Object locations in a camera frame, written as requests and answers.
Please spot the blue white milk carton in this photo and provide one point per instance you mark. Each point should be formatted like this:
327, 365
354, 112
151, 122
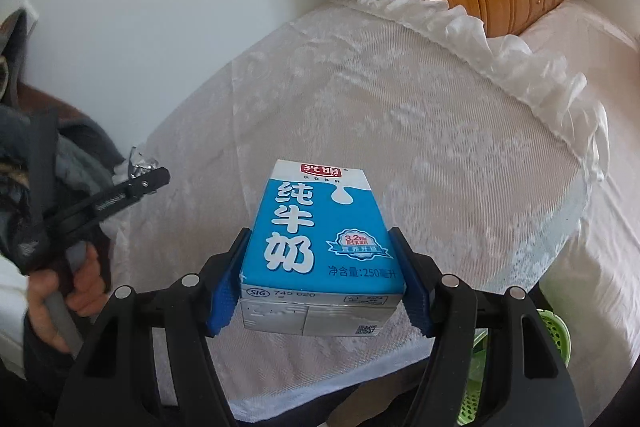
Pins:
310, 232

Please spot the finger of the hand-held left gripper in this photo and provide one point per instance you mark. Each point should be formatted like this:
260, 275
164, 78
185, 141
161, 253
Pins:
135, 189

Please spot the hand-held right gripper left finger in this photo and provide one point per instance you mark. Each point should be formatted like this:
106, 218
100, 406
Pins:
225, 302

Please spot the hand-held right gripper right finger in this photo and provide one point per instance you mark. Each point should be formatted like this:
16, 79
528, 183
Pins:
417, 302

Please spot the silver foil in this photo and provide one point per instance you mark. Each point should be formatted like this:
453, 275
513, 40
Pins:
140, 164

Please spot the person's left hand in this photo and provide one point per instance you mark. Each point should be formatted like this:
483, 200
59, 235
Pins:
37, 307

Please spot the bed with pink sheet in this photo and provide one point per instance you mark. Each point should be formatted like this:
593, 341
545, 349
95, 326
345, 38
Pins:
610, 157

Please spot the white lace ruffled cloth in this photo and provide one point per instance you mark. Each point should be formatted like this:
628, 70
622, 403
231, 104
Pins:
400, 132

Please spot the green perforated plastic basket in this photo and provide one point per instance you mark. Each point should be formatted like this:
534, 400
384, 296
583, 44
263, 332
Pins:
557, 332

